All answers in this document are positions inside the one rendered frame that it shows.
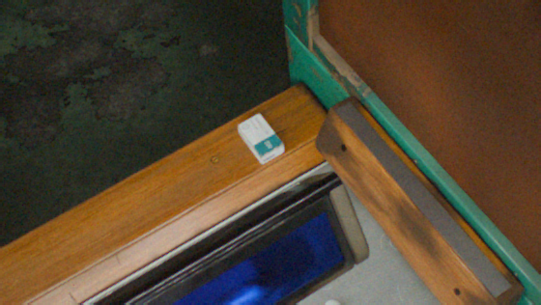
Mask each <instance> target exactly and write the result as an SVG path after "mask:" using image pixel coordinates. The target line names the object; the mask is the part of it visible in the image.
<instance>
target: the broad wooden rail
mask: <svg viewBox="0 0 541 305"><path fill-rule="evenodd" d="M257 114H261V115H262V117H263V118H264V119H265V120H266V122H267V124H269V125H270V128H271V129H272V130H273V131H274V132H275V133H276V135H277V136H278V138H279V139H280V140H281V142H282V143H283V145H284V151H285V152H283V153H282V154H281V155H277V156H276V157H275V158H273V159H272V160H271V161H267V162H266V163H265V164H263V165H262V164H261V163H260V161H259V160H258V158H257V157H256V156H255V154H254V153H253V151H252V150H251V149H250V148H249V146H248V145H246V143H245V142H244V141H243V139H242V137H241V136H240V135H239V129H238V125H240V124H242V123H243V122H244V121H246V120H248V119H250V118H252V117H254V116H255V115H257ZM327 114H328V111H327V110H326V108H325V107H324V105H323V104H322V103H321V102H320V101H319V100H318V99H317V98H316V97H315V96H314V95H313V93H312V92H311V91H310V90H309V89H308V87H307V86H306V85H305V84H304V83H303V82H300V83H298V84H297V85H296V86H294V87H291V88H289V89H288V90H287V91H285V92H283V93H280V94H279V95H277V96H276V97H272V98H271V99H269V100H267V101H266V102H265V103H261V104H260V105H258V106H256V107H255V108H252V109H250V110H249V111H248V112H246V113H244V114H241V115H240V116H238V117H237V118H236V119H233V120H232V121H230V122H228V123H227V124H225V125H222V126H220V127H218V128H217V129H214V130H213V131H211V132H209V133H208V134H207V135H203V136H202V137H201V138H199V139H197V140H194V141H193V142H191V143H190V144H188V145H186V146H184V147H182V148H180V149H179V150H177V151H174V152H172V153H170V155H166V156H165V157H164V158H162V159H161V160H160V161H156V162H155V163H154V164H152V165H150V166H147V167H146V168H144V169H143V170H141V171H139V172H137V173H135V174H133V175H132V176H130V177H128V178H126V179H124V180H123V181H121V182H118V183H116V184H114V185H113V186H112V187H108V188H107V189H106V190H104V191H103V192H100V193H99V194H98V195H96V196H94V197H93V198H90V199H88V200H87V201H85V202H83V203H81V204H79V205H78V206H76V207H75V208H71V209H69V211H67V212H64V213H62V214H60V215H59V216H58V217H56V218H53V219H52V220H50V221H49V222H47V223H44V224H43V225H41V226H39V228H36V229H35V230H33V231H31V232H30V233H27V234H25V235H24V236H22V237H19V238H17V239H16V240H15V241H13V242H10V243H8V244H6V246H4V247H1V248H0V305H82V304H84V303H85V302H86V301H88V300H90V299H92V298H94V297H95V296H96V295H100V293H102V292H104V291H107V290H109V289H110V288H111V287H113V286H115V285H117V284H119V283H120V282H121V281H123V280H125V279H127V278H128V277H129V276H130V275H133V274H135V273H136V272H137V271H139V270H142V269H143V268H145V267H146V266H147V265H150V264H152V263H154V262H155V261H158V260H160V258H162V257H164V256H165V255H168V254H170V253H171V252H172V251H174V250H176V249H178V248H180V247H181V246H182V245H186V244H187V243H188V242H190V241H191V240H194V239H195V238H197V237H198V236H199V235H202V234H203V233H205V232H206V231H208V230H211V229H212V228H213V227H215V226H217V225H219V224H221V223H223V221H225V220H227V219H229V218H231V217H233V216H234V215H235V214H238V213H239V212H241V211H243V210H244V209H245V208H249V207H250V206H251V205H253V204H256V203H257V202H259V201H260V200H261V199H263V198H266V197H267V196H269V195H270V194H271V193H274V192H276V190H278V189H280V188H281V187H284V186H285V185H287V184H288V183H290V182H292V181H294V180H296V179H297V178H299V177H302V176H303V175H304V174H306V173H308V172H310V171H312V170H313V169H314V168H316V167H318V166H320V165H322V164H324V162H326V160H325V159H324V157H323V156H322V155H321V154H320V153H319V151H317V149H316V148H315V140H316V137H317V135H318V134H319V130H320V129H321V127H322V125H323V123H324V119H325V118H326V116H327Z"/></svg>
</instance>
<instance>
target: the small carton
mask: <svg viewBox="0 0 541 305"><path fill-rule="evenodd" d="M238 129H239V135H240V136H241V137H242V139H243V141H244V142H245V143H246V145H248V146H249V148H250V149H251V150H252V151H253V153H254V154H255V156H256V157H257V158H258V160H259V161H260V163H261V164H262V165H263V164H265V163H266V162H267V161H271V160H272V159H273V158H275V157H276V156H277V155H281V154H282V153H284V152H285V151H284V145H283V143H282V142H281V140H280V139H279V138H278V136H277V135H276V133H275V132H274V131H273V130H272V129H271V126H270V125H269V124H267V122H266V120H265V119H264V118H263V117H262V115H261V114H257V115H255V116H254V117H252V118H250V119H248V120H246V121H244V122H243V123H242V124H240V125H238Z"/></svg>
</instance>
